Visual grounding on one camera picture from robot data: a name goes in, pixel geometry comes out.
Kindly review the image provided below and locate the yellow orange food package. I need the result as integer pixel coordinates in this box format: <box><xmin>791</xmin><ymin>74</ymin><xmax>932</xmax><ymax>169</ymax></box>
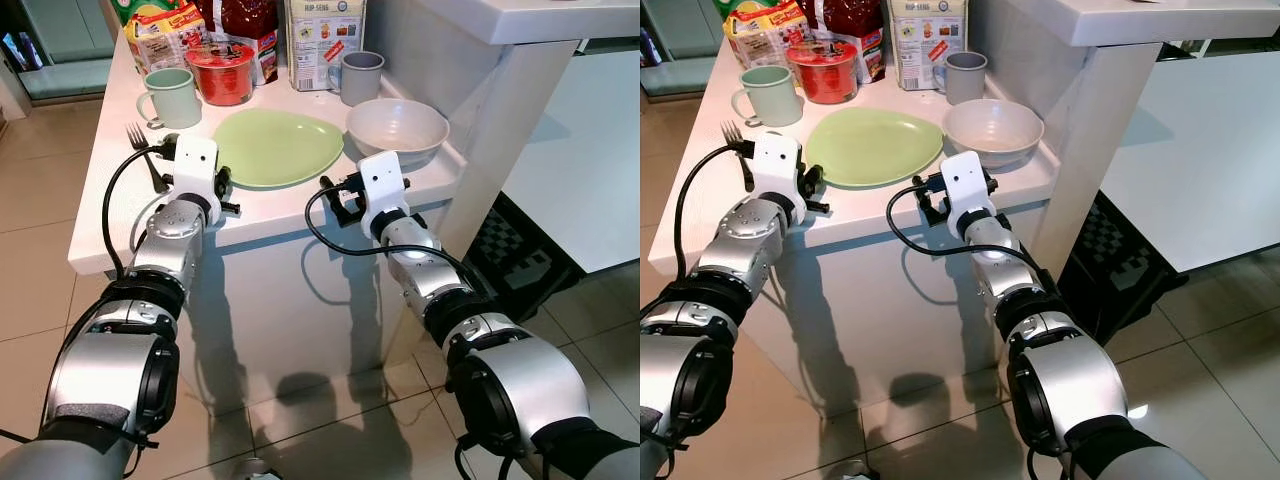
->
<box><xmin>122</xmin><ymin>0</ymin><xmax>208</xmax><ymax>76</ymax></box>
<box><xmin>722</xmin><ymin>0</ymin><xmax>811</xmax><ymax>71</ymax></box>

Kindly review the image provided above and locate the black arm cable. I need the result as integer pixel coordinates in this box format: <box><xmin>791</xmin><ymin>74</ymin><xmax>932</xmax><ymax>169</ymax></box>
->
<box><xmin>885</xmin><ymin>183</ymin><xmax>1061</xmax><ymax>291</ymax></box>
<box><xmin>100</xmin><ymin>145</ymin><xmax>179</xmax><ymax>281</ymax></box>
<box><xmin>303</xmin><ymin>183</ymin><xmax>481</xmax><ymax>291</ymax></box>
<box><xmin>674</xmin><ymin>143</ymin><xmax>756</xmax><ymax>286</ymax></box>

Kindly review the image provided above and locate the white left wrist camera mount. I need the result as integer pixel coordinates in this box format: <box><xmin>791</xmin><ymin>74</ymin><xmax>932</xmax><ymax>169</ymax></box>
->
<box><xmin>165</xmin><ymin>135</ymin><xmax>223</xmax><ymax>206</ymax></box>
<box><xmin>750</xmin><ymin>131</ymin><xmax>807</xmax><ymax>203</ymax></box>

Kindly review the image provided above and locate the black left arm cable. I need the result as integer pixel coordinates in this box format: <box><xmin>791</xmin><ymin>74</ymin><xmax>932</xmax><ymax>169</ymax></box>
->
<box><xmin>100</xmin><ymin>145</ymin><xmax>179</xmax><ymax>281</ymax></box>
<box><xmin>674</xmin><ymin>143</ymin><xmax>756</xmax><ymax>286</ymax></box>

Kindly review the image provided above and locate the red instant noodle cup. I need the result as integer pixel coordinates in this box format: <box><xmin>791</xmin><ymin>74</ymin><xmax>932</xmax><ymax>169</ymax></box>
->
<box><xmin>185</xmin><ymin>40</ymin><xmax>257</xmax><ymax>107</ymax></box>
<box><xmin>785</xmin><ymin>40</ymin><xmax>859</xmax><ymax>106</ymax></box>

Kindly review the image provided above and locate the white raised counter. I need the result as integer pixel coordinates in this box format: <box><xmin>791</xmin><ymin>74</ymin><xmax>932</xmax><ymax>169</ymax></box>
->
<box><xmin>970</xmin><ymin>0</ymin><xmax>1280</xmax><ymax>281</ymax></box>
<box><xmin>365</xmin><ymin>0</ymin><xmax>641</xmax><ymax>266</ymax></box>

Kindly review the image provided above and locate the teal bench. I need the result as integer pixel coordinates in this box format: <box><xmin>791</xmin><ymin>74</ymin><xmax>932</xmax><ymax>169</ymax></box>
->
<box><xmin>640</xmin><ymin>0</ymin><xmax>716</xmax><ymax>101</ymax></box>
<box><xmin>18</xmin><ymin>0</ymin><xmax>113</xmax><ymax>101</ymax></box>

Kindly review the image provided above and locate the dark red snack bag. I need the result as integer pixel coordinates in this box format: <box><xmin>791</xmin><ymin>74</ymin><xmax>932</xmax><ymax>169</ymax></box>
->
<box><xmin>800</xmin><ymin>0</ymin><xmax>889</xmax><ymax>83</ymax></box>
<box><xmin>195</xmin><ymin>0</ymin><xmax>281</xmax><ymax>86</ymax></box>

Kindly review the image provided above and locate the metal fork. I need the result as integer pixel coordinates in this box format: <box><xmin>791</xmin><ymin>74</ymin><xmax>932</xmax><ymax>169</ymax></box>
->
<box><xmin>125</xmin><ymin>122</ymin><xmax>169</xmax><ymax>196</ymax></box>
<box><xmin>720</xmin><ymin>120</ymin><xmax>756</xmax><ymax>191</ymax></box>

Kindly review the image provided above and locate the white printed food box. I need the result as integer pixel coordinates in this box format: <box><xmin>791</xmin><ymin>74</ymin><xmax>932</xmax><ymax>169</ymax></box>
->
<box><xmin>285</xmin><ymin>0</ymin><xmax>368</xmax><ymax>93</ymax></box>
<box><xmin>886</xmin><ymin>0</ymin><xmax>969</xmax><ymax>93</ymax></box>

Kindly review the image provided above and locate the grey mug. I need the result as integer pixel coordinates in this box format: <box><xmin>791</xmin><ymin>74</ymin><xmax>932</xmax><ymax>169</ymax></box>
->
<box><xmin>935</xmin><ymin>50</ymin><xmax>989</xmax><ymax>106</ymax></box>
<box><xmin>328</xmin><ymin>50</ymin><xmax>386</xmax><ymax>108</ymax></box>

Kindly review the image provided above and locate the white kitchen island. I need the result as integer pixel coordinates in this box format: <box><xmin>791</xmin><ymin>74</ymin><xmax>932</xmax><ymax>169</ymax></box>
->
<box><xmin>648</xmin><ymin>30</ymin><xmax>1066</xmax><ymax>421</ymax></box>
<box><xmin>68</xmin><ymin>30</ymin><xmax>471</xmax><ymax>421</ymax></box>

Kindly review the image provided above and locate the black plastic crate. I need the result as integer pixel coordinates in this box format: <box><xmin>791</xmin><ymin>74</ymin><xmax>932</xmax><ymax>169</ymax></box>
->
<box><xmin>465</xmin><ymin>192</ymin><xmax>586</xmax><ymax>321</ymax></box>
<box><xmin>1058</xmin><ymin>190</ymin><xmax>1171</xmax><ymax>346</ymax></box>

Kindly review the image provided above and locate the light green plate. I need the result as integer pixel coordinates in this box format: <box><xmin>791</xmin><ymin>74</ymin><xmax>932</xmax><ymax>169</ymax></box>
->
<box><xmin>212</xmin><ymin>107</ymin><xmax>346</xmax><ymax>191</ymax></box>
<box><xmin>805</xmin><ymin>107</ymin><xmax>946</xmax><ymax>189</ymax></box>

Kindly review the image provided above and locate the pale grey bowl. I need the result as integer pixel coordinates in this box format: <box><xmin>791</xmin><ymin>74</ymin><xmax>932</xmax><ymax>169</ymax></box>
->
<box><xmin>942</xmin><ymin>98</ymin><xmax>1046</xmax><ymax>171</ymax></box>
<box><xmin>346</xmin><ymin>97</ymin><xmax>451</xmax><ymax>171</ymax></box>

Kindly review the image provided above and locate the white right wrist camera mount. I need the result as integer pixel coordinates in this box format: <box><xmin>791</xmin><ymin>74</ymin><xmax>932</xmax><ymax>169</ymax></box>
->
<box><xmin>356</xmin><ymin>151</ymin><xmax>412</xmax><ymax>240</ymax></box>
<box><xmin>939</xmin><ymin>150</ymin><xmax>997</xmax><ymax>237</ymax></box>

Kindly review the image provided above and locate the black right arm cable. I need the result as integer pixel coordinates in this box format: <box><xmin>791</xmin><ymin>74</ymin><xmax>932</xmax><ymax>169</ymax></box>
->
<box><xmin>885</xmin><ymin>183</ymin><xmax>1061</xmax><ymax>291</ymax></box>
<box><xmin>303</xmin><ymin>183</ymin><xmax>481</xmax><ymax>291</ymax></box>

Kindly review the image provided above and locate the white cabinet panel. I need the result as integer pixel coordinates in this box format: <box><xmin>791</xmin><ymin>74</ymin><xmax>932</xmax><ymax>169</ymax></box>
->
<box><xmin>1100</xmin><ymin>50</ymin><xmax>1280</xmax><ymax>273</ymax></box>
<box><xmin>500</xmin><ymin>50</ymin><xmax>641</xmax><ymax>276</ymax></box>

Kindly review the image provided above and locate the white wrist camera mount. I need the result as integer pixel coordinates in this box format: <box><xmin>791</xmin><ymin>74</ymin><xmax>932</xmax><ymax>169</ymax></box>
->
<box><xmin>939</xmin><ymin>150</ymin><xmax>997</xmax><ymax>237</ymax></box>
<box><xmin>750</xmin><ymin>131</ymin><xmax>807</xmax><ymax>203</ymax></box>
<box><xmin>356</xmin><ymin>151</ymin><xmax>412</xmax><ymax>240</ymax></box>
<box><xmin>165</xmin><ymin>135</ymin><xmax>223</xmax><ymax>206</ymax></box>

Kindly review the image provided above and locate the pale green mug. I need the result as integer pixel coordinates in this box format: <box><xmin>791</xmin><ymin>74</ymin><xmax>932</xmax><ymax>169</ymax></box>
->
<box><xmin>135</xmin><ymin>67</ymin><xmax>204</xmax><ymax>131</ymax></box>
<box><xmin>730</xmin><ymin>65</ymin><xmax>804</xmax><ymax>129</ymax></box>

